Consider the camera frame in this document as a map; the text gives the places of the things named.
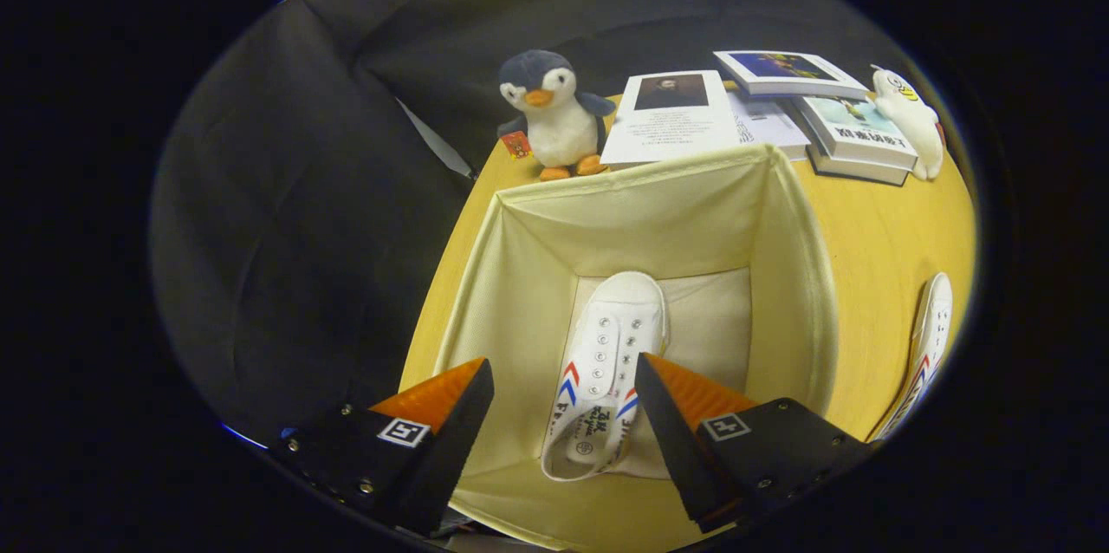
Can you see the black backdrop cloth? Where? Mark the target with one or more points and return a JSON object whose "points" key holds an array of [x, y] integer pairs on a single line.
{"points": [[286, 215]]}

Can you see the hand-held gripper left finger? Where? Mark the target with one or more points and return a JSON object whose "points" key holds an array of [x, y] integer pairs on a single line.
{"points": [[446, 449]]}

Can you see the beige fabric storage box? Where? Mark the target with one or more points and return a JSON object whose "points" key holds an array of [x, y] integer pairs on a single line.
{"points": [[520, 276]]}

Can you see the white canvas shoe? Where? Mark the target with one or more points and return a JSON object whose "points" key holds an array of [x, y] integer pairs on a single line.
{"points": [[606, 336], [931, 336]]}

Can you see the plain white book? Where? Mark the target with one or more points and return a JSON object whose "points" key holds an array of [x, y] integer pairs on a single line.
{"points": [[771, 124]]}

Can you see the white book with portrait cover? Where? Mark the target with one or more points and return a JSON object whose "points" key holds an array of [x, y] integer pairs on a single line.
{"points": [[667, 124]]}

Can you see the penguin plush toy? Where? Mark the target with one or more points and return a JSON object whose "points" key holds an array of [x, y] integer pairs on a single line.
{"points": [[559, 124]]}

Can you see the white duck plush toy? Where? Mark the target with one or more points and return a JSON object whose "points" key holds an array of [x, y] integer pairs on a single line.
{"points": [[910, 115]]}

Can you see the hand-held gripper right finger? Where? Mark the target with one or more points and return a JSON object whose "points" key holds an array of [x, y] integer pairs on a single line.
{"points": [[680, 449]]}

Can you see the book with pale teal cover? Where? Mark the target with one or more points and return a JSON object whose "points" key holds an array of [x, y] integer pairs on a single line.
{"points": [[853, 130]]}

